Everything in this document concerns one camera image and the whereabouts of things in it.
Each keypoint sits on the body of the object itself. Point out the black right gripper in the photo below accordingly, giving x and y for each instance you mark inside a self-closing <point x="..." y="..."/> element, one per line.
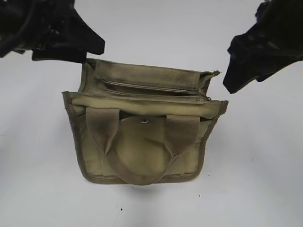
<point x="274" y="42"/>

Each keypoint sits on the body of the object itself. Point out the yellow canvas bag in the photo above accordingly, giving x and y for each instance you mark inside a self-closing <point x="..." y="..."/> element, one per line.
<point x="136" y="124"/>

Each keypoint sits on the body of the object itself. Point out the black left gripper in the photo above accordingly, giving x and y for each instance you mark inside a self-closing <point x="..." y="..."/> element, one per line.
<point x="35" y="24"/>

